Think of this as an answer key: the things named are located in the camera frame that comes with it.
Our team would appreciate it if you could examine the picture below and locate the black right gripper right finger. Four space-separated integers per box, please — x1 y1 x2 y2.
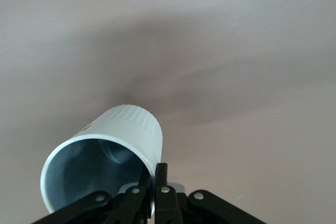
154 162 267 224

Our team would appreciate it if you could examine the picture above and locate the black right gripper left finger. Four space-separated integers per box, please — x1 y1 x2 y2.
31 185 147 224

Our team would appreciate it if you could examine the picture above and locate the brown table cloth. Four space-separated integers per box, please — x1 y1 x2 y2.
0 0 336 224

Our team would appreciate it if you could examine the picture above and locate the white mug with grey inside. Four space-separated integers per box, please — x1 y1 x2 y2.
39 104 164 221

